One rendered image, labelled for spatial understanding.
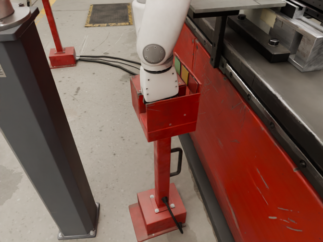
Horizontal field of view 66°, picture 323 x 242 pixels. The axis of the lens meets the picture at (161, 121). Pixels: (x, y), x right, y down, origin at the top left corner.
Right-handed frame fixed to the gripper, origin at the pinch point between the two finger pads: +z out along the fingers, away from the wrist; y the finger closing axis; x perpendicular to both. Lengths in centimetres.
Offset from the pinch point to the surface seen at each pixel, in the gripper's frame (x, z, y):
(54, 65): -178, 67, 52
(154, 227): 4, 66, 11
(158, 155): -2.3, 23.6, 2.4
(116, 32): -241, 76, -19
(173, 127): 4.9, 3.7, -1.7
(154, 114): 4.8, -3.4, 3.7
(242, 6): -4.0, -23.8, -26.0
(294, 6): 1.0, -22.9, -38.9
